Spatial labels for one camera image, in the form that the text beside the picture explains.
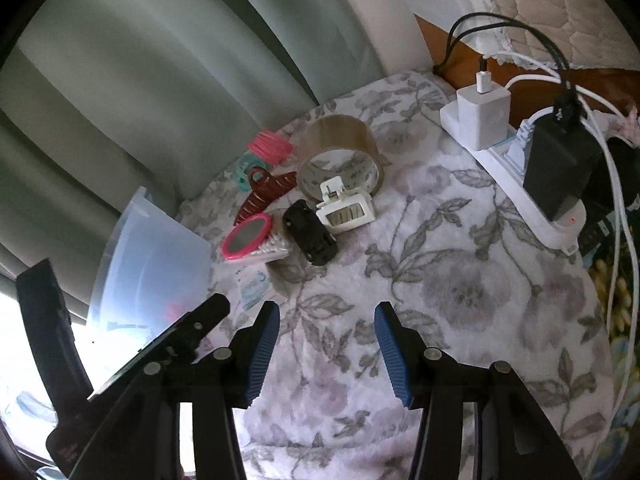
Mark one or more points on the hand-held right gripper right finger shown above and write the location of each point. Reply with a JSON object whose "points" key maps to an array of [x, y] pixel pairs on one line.
{"points": [[392, 355]]}

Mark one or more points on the brown wooden bed board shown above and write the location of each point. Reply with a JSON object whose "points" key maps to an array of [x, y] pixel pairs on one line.
{"points": [[600, 85]]}

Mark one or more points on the grey floral blanket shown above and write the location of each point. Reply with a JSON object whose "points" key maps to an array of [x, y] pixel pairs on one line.
{"points": [[450, 285]]}

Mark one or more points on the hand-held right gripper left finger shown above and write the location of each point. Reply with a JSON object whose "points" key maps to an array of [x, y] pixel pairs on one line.
{"points": [[261, 355]]}

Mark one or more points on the clear plastic container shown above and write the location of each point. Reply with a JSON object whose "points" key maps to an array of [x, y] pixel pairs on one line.
{"points": [[150, 260]]}

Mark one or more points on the black toy car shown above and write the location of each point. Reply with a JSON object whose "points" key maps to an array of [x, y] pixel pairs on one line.
{"points": [[307, 230]]}

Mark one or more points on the pink round pocket mirror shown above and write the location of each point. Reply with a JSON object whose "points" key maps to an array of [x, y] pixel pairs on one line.
{"points": [[247, 235]]}

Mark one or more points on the brown packing tape roll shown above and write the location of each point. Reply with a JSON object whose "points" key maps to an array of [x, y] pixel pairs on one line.
{"points": [[330, 132]]}

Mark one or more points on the clear cotton swab packet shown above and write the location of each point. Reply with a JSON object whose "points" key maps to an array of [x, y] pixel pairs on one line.
{"points": [[277, 249]]}

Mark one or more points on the quilted mattress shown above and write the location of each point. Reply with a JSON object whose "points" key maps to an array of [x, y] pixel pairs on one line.
{"points": [[550, 0]]}

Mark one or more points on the white hair claw clip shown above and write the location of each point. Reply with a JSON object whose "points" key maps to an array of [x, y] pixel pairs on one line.
{"points": [[345, 215]]}

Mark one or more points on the white power strip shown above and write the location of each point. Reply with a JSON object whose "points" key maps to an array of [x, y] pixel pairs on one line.
{"points": [[500, 160]]}

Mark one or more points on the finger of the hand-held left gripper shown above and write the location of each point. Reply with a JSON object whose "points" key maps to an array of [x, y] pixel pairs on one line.
{"points": [[192, 327]]}

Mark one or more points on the red hair claw clip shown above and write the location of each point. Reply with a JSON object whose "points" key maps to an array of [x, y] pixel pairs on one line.
{"points": [[265, 192]]}

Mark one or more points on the colourful floral cloth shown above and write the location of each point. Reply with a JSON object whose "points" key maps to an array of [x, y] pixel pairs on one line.
{"points": [[625, 320]]}

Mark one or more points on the white charger adapter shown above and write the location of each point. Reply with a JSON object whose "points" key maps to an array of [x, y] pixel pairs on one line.
{"points": [[480, 115]]}

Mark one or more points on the grey-green curtain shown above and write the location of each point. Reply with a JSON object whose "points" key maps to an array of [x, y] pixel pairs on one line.
{"points": [[150, 60]]}

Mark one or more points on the black power adapter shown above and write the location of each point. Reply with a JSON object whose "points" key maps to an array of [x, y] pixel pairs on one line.
{"points": [[555, 160]]}

